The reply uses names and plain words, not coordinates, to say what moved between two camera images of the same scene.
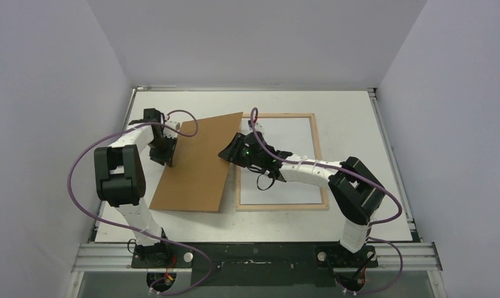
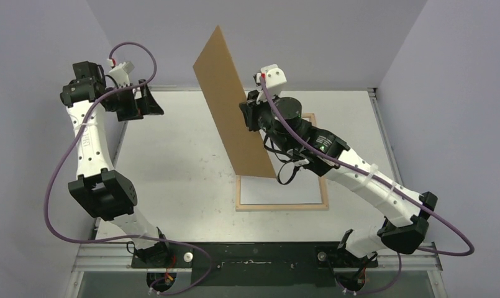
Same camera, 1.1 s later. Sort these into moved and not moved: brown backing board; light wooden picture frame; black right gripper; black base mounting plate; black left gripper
Moved: brown backing board; black right gripper; black left gripper
Not moved: light wooden picture frame; black base mounting plate
